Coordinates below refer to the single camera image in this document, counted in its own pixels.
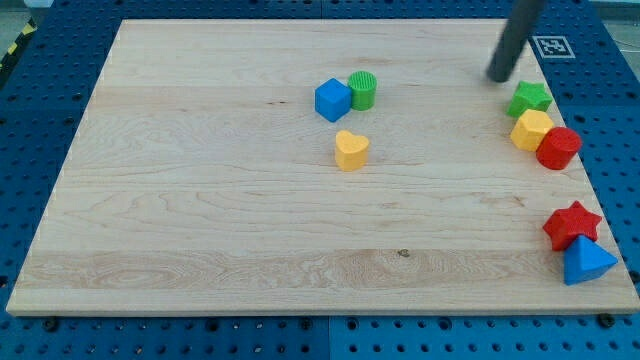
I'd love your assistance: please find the blue cube block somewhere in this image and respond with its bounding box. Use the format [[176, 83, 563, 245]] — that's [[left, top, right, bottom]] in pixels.
[[314, 78, 352, 122]]

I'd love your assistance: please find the yellow hexagon block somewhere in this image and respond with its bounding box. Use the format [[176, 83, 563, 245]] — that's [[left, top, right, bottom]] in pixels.
[[510, 109, 554, 152]]

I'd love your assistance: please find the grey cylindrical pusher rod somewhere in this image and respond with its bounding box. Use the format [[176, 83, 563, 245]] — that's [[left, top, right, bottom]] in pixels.
[[486, 0, 547, 83]]

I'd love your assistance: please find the green star block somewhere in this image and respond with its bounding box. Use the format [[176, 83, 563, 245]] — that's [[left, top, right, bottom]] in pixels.
[[506, 81, 553, 118]]

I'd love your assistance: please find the green cylinder block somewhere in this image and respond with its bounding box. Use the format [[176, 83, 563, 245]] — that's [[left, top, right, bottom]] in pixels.
[[347, 70, 377, 111]]

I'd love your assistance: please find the white fiducial marker tag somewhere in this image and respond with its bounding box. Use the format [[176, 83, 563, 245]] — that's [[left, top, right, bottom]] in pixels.
[[532, 35, 575, 59]]

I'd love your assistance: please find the yellow heart block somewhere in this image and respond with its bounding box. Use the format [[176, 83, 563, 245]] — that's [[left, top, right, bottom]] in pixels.
[[334, 130, 370, 171]]

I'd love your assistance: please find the light wooden board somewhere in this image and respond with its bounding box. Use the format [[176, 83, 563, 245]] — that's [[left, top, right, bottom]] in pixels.
[[7, 20, 639, 317]]

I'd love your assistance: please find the red star block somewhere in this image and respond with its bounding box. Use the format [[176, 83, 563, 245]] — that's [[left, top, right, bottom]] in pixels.
[[542, 201, 603, 251]]

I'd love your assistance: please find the red cylinder block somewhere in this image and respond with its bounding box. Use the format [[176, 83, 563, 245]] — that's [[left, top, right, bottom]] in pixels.
[[536, 127, 582, 170]]

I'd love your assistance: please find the blue triangle block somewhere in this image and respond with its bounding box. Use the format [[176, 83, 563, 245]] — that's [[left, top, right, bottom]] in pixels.
[[563, 235, 618, 286]]

